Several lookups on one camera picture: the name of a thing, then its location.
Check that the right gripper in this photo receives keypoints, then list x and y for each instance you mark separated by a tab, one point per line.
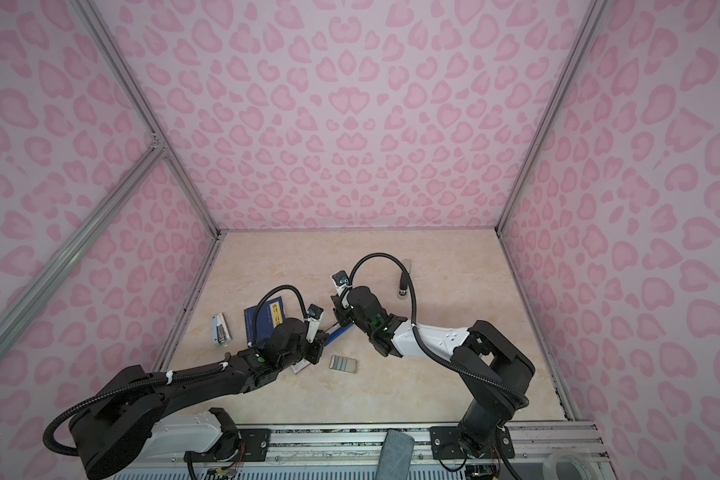
339	312

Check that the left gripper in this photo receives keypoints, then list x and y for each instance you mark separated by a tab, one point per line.
319	343

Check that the staple tray with staples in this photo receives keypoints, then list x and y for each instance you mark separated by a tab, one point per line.
343	364

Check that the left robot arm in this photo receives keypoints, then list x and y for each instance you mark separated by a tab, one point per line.
110	429

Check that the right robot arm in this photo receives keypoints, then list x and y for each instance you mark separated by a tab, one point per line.
494	370

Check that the small white stapler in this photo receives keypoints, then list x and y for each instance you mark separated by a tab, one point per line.
219	330

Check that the blue book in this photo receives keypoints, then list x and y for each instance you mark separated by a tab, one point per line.
269	317

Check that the grey foam block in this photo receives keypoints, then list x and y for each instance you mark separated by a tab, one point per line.
395	456

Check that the clear tape roll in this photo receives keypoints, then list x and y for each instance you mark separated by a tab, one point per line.
567	465

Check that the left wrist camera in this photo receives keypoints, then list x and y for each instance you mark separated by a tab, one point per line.
313	319

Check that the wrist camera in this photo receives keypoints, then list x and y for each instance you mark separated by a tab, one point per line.
313	319
341	282

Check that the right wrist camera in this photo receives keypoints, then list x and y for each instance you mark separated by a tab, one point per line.
341	282

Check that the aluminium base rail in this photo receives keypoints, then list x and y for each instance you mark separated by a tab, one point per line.
181	450

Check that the left aluminium frame beam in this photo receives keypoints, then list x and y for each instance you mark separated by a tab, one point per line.
16	318

